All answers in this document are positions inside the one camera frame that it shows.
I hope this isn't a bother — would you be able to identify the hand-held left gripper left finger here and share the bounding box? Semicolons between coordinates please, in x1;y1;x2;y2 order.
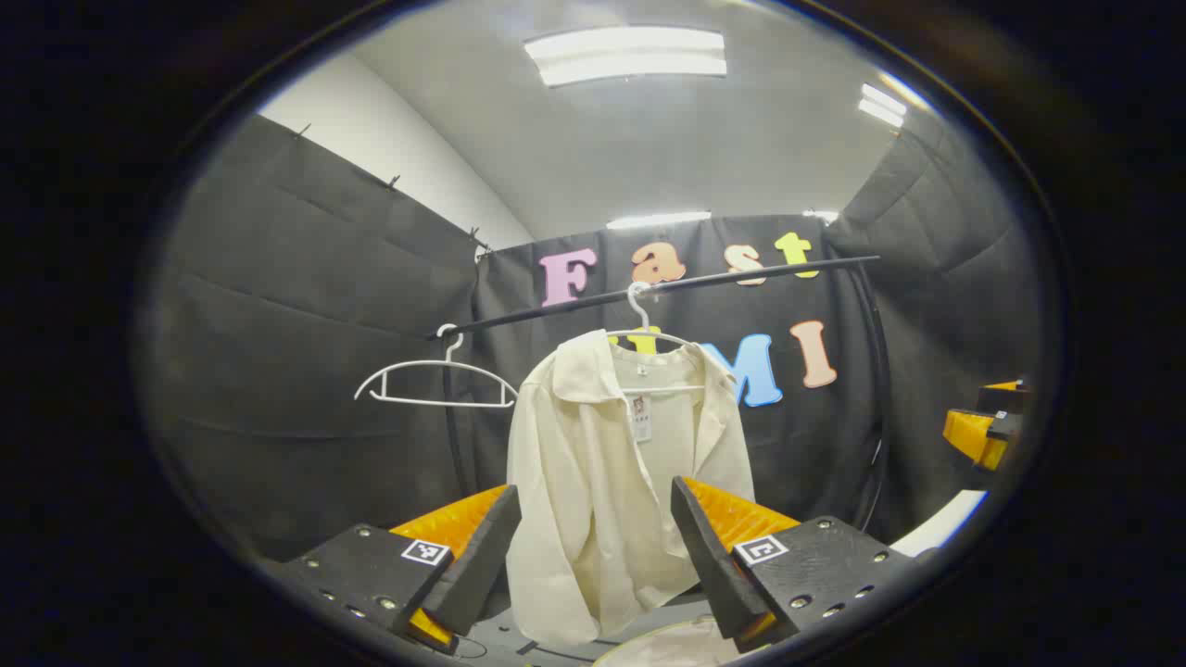
262;484;523;654

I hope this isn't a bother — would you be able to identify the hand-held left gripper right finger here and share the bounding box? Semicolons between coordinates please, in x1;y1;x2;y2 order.
671;475;915;654

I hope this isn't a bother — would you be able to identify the cream button-up shirt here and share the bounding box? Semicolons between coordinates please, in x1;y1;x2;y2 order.
505;329;756;647

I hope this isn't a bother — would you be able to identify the white plastic clothes hanger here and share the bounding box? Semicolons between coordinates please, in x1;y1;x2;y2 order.
354;323;518;409
607;281;710;392

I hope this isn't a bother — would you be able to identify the black clothes rack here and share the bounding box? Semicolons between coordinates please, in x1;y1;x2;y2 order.
431;255;892;534

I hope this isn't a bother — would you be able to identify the black backdrop cloth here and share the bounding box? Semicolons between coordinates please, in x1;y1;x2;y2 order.
139;111;1048;566

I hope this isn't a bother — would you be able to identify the large ceiling light panel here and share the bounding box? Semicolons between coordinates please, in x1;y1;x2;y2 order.
524;26;728;89

